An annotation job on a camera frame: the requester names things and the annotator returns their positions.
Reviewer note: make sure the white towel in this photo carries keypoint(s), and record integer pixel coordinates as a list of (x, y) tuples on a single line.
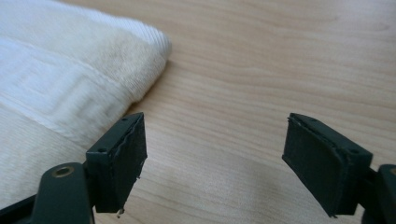
[(62, 84)]

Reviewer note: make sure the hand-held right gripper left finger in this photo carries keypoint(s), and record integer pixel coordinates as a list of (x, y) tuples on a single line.
[(116, 168)]

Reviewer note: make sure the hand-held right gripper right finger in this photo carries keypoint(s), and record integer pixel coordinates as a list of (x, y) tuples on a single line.
[(320, 161)]

